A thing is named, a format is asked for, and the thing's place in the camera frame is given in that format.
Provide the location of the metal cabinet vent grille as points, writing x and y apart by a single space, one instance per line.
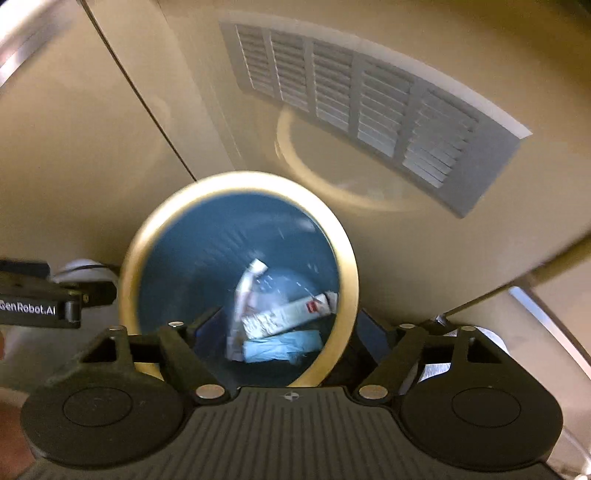
443 136

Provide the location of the light blue crumpled paper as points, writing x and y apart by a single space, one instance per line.
291 347

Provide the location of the white shoe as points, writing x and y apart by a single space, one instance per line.
85 274

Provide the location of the person's left hand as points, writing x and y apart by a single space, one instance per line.
16 455

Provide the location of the blue bin with cream rim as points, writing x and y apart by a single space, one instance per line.
208 243

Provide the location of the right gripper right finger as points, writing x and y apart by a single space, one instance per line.
400 366

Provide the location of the white spouted drink pouch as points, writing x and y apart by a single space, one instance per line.
241 309

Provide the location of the light blue carton box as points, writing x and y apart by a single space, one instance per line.
289 316

